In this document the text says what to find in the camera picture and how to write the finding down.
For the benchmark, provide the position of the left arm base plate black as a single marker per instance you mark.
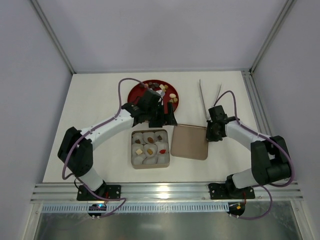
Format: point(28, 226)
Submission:
point(106, 191)

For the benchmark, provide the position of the right round mount black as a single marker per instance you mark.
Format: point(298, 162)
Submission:
point(236, 209)

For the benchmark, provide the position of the round red tray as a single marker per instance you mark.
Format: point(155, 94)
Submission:
point(138, 91)

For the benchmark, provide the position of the white paper cup top middle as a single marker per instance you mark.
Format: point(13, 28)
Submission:
point(147, 135)

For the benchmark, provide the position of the aluminium rail right side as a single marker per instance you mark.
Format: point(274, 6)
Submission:
point(256, 103)

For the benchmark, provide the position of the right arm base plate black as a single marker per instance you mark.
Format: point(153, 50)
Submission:
point(225, 191)

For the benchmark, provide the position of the left round mount black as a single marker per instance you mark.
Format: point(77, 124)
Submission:
point(95, 211)

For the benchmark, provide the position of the white paper cup centre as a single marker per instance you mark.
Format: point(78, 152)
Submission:
point(153, 147)

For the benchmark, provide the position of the white oval chocolate right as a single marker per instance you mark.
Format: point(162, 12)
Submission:
point(172, 95)

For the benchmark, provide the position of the white paper cup middle right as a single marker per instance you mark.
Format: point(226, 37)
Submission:
point(161, 146)

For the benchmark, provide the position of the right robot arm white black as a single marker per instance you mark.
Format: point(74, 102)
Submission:
point(269, 155)

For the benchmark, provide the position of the metal tongs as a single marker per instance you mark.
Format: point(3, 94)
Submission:
point(207, 101)

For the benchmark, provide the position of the white paper cup middle left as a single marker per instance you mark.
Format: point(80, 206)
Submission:
point(135, 147)

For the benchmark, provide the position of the gold tin lid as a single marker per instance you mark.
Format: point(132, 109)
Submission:
point(189, 142)

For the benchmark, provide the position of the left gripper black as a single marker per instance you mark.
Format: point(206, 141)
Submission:
point(161, 120)

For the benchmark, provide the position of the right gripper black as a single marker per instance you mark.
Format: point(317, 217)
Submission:
point(212, 133)

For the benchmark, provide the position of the aluminium frame post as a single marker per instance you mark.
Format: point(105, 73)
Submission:
point(51, 33)
point(277, 25)

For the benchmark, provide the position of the white paper cup bottom right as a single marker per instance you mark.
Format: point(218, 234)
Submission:
point(163, 159)

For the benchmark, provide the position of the aluminium frame post right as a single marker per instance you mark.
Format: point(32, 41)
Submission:
point(277, 25)

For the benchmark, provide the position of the gold square tin box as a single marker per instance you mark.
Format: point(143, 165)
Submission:
point(141, 167)

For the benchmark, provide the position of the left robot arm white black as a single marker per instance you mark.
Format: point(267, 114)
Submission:
point(77, 147)

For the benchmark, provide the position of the white paper cup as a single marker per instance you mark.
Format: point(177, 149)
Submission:
point(147, 135)
point(135, 147)
point(138, 136)
point(164, 136)
point(163, 159)
point(161, 146)
point(138, 159)
point(150, 160)
point(153, 147)

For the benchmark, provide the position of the white paper cup top right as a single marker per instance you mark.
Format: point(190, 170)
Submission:
point(164, 136)

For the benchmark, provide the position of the brown oval chocolate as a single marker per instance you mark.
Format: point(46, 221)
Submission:
point(150, 140)

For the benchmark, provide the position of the white paper cup bottom middle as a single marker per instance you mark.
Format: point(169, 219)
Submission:
point(150, 160)

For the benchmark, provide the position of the aluminium rail front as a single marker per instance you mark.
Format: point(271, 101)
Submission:
point(154, 192)

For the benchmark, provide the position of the round mount black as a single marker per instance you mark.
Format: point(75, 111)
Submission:
point(236, 209)
point(95, 211)

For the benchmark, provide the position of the white square chocolate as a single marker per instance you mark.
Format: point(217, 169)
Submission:
point(139, 151)

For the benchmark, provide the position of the perforated cable duct strip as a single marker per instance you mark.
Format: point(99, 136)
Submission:
point(136, 207)

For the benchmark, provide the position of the aluminium frame post left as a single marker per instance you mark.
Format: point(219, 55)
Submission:
point(51, 33)

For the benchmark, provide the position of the aluminium rail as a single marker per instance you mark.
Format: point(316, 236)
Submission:
point(256, 103)
point(154, 192)

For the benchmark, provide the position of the white paper cup top left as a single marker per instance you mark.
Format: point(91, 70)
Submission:
point(138, 136)

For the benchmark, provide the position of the white paper cup bottom left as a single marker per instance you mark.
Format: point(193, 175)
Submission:
point(138, 159)

